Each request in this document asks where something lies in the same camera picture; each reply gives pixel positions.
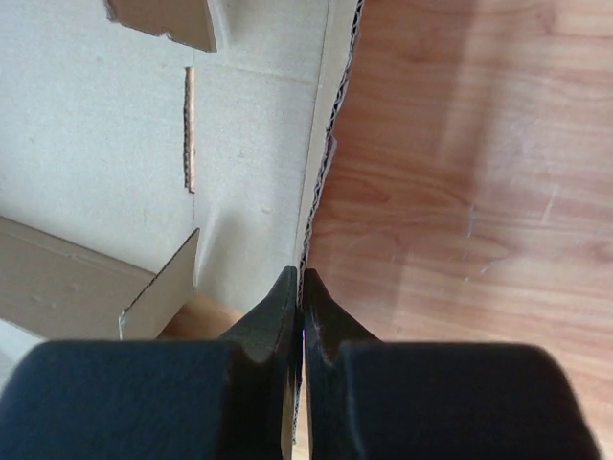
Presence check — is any brown cardboard box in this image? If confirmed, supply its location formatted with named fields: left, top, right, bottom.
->
left=0, top=0, right=368, bottom=447

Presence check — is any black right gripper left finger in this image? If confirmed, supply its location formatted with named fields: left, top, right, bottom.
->
left=1, top=267, right=297, bottom=459

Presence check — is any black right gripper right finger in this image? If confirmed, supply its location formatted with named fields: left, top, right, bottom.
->
left=303, top=269, right=600, bottom=459

